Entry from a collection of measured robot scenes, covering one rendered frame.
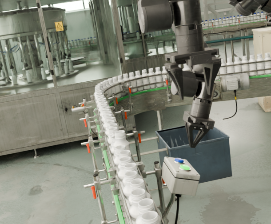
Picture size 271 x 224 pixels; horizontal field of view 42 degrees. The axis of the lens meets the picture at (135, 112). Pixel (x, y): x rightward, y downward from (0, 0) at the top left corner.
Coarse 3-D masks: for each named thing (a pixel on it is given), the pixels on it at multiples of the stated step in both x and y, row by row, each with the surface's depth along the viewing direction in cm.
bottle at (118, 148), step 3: (117, 147) 121; (120, 147) 122; (123, 147) 121; (117, 150) 119; (120, 150) 118; (117, 153) 119; (117, 156) 120; (114, 159) 121; (117, 159) 119; (114, 162) 120; (117, 162) 119; (117, 165) 119; (117, 168) 120; (117, 171) 120; (117, 180) 123
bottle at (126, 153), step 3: (123, 150) 116; (126, 150) 116; (129, 150) 115; (120, 153) 115; (123, 153) 116; (126, 153) 113; (129, 153) 114; (120, 156) 114; (123, 156) 113; (129, 156) 114; (132, 162) 115
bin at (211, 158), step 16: (176, 128) 202; (160, 144) 193; (176, 144) 204; (208, 144) 174; (224, 144) 176; (160, 160) 203; (192, 160) 175; (208, 160) 176; (224, 160) 178; (208, 176) 178; (224, 176) 180
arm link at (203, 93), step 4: (200, 80) 100; (204, 80) 102; (200, 84) 101; (204, 84) 101; (200, 88) 101; (204, 88) 101; (212, 88) 101; (196, 92) 102; (200, 92) 101; (204, 92) 101; (212, 92) 101; (196, 96) 102; (200, 96) 101; (204, 96) 101; (208, 96) 101; (212, 96) 102
